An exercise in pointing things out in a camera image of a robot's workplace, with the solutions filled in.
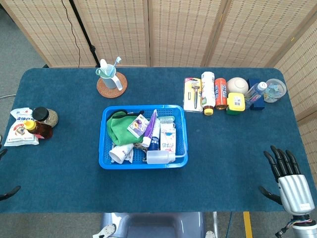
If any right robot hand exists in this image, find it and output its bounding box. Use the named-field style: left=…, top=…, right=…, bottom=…
left=258, top=145, right=316, bottom=215

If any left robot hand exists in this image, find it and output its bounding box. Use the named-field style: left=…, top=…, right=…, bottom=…
left=0, top=148, right=21, bottom=201

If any green cloth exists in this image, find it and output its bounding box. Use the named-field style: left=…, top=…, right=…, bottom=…
left=106, top=111, right=145, bottom=146

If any small purple box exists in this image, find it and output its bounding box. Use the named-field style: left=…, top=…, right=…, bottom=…
left=127, top=114, right=150, bottom=139

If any white carton box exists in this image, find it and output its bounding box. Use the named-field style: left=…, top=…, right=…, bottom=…
left=159, top=123, right=177, bottom=152

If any white snack bag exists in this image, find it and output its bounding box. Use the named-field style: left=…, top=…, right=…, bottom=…
left=3, top=107, right=40, bottom=147

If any honey bottle with yellow cap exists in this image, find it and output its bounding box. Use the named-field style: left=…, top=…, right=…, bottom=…
left=23, top=120, right=53, bottom=140

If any blue felt table cover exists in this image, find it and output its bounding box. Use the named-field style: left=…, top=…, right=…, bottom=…
left=0, top=67, right=307, bottom=214

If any jar with black lid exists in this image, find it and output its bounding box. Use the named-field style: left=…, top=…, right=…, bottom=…
left=32, top=106, right=59, bottom=128

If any metal table leg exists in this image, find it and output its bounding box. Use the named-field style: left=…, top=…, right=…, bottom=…
left=212, top=212, right=219, bottom=238

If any dark blue box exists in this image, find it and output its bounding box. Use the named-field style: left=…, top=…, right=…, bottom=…
left=247, top=78, right=265, bottom=111

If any clear glass jar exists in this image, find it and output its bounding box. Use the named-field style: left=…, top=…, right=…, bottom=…
left=263, top=78, right=287, bottom=103

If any clear water bottle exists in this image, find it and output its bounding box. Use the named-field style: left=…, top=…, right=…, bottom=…
left=244, top=81, right=268, bottom=109

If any green box with yellow lid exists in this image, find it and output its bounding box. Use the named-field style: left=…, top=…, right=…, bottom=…
left=226, top=92, right=246, bottom=116

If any bamboo folding screen panel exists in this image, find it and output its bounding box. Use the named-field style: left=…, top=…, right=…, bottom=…
left=272, top=14, right=317, bottom=174
left=73, top=0, right=151, bottom=67
left=0, top=0, right=98, bottom=68
left=148, top=0, right=227, bottom=67
left=205, top=0, right=317, bottom=68

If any white crumpled tube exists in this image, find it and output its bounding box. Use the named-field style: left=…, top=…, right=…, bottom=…
left=108, top=143, right=135, bottom=165

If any beige round bowl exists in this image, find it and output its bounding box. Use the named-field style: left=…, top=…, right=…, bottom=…
left=226, top=77, right=249, bottom=96

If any orange drink can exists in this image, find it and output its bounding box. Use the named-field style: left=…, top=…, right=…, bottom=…
left=214, top=77, right=228, bottom=110

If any white bottle with yellow cap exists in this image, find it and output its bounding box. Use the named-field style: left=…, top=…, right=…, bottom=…
left=200, top=71, right=215, bottom=116

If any blue plastic basket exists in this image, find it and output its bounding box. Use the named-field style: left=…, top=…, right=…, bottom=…
left=98, top=104, right=189, bottom=170

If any leopard print cloth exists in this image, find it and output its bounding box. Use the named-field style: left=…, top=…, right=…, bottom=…
left=133, top=141, right=149, bottom=151

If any razor in yellow blister pack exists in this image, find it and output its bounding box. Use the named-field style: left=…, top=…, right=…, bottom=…
left=183, top=77, right=204, bottom=113

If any clear plastic squeeze bottle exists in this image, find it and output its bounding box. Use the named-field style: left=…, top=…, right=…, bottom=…
left=146, top=149, right=186, bottom=165

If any grey robot torso base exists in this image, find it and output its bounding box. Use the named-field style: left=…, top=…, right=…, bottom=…
left=93, top=212, right=216, bottom=238

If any green scrubbing brush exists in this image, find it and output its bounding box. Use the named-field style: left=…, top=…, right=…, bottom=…
left=157, top=116, right=176, bottom=124

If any white tube with blue label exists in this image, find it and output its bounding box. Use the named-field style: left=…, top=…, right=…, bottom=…
left=148, top=118, right=161, bottom=151

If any light blue mug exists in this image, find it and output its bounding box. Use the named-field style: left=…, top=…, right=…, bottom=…
left=96, top=64, right=123, bottom=91

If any round woven coaster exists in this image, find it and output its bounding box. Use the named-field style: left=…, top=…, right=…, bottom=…
left=96, top=71, right=128, bottom=99

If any purple toothpaste tube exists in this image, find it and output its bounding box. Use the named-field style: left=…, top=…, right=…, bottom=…
left=142, top=109, right=159, bottom=147

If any light blue toothbrush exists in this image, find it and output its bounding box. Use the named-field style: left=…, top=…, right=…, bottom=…
left=112, top=57, right=122, bottom=75

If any black stand pole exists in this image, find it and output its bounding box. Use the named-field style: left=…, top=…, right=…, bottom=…
left=68, top=0, right=99, bottom=67

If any thin blue cable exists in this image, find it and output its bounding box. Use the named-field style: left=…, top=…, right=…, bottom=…
left=226, top=212, right=234, bottom=238

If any thin black cable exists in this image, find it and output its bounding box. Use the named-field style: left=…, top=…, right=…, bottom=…
left=61, top=0, right=81, bottom=67

